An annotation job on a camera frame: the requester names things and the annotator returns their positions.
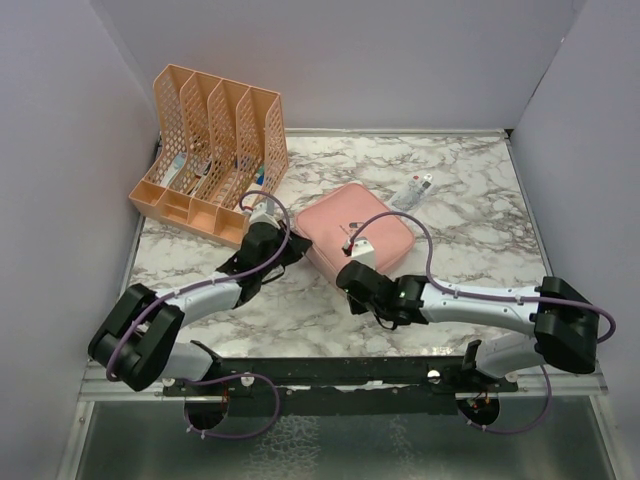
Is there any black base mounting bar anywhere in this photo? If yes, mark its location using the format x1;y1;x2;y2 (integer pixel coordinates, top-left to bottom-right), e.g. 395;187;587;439
163;356;517;417

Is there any pink medicine kit case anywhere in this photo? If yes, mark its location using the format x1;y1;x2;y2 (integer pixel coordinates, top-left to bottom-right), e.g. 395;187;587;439
295;183;415;285

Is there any orange mesh file organizer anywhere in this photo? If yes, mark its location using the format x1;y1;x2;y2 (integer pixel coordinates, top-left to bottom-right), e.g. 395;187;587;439
129;64;289;248

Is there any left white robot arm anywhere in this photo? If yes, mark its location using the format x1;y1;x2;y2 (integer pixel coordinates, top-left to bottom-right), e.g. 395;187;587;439
88;221;312;395

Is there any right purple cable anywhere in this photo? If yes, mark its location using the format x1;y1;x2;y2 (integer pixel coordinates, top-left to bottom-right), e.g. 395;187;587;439
344;210;619;435

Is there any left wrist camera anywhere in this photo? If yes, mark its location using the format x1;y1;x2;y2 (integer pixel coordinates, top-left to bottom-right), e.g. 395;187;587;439
249;198;279;229

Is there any long white packaged strip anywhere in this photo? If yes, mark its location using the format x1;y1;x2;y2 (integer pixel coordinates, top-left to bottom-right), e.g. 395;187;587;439
387;173;434;213

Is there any white tube in organizer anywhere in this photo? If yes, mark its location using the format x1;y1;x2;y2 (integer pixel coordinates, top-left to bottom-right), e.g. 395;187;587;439
160;152;186;188

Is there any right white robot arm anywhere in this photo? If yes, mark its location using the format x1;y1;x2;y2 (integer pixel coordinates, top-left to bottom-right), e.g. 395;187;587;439
336;261;604;391

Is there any white box in organizer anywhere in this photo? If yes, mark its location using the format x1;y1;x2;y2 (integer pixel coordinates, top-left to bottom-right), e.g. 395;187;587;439
247;183;263;195

